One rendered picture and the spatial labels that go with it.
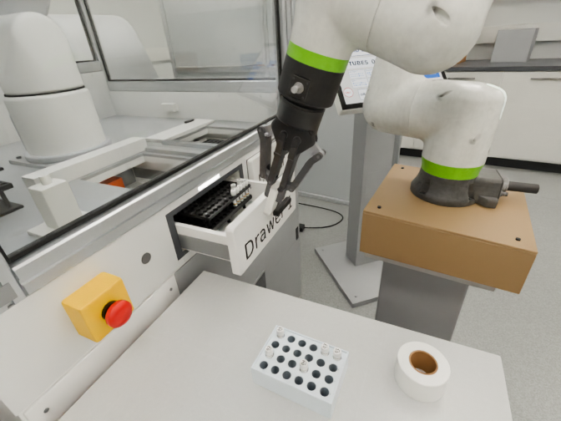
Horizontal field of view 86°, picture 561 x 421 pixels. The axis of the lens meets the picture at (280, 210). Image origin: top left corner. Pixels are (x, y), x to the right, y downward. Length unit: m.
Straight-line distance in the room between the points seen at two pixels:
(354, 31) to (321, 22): 0.04
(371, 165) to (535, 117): 2.19
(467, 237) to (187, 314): 0.56
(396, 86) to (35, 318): 0.77
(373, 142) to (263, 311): 1.08
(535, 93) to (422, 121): 2.77
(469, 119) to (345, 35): 0.35
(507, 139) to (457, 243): 2.89
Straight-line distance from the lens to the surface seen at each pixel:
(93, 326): 0.54
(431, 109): 0.73
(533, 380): 1.68
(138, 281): 0.63
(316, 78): 0.47
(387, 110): 0.76
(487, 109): 0.73
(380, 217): 0.70
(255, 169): 0.87
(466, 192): 0.79
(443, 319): 0.94
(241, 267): 0.60
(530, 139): 3.57
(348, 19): 0.44
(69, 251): 0.53
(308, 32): 0.46
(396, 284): 0.89
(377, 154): 1.55
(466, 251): 0.71
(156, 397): 0.57
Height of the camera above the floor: 1.22
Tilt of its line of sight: 30 degrees down
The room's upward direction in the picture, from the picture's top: 4 degrees counter-clockwise
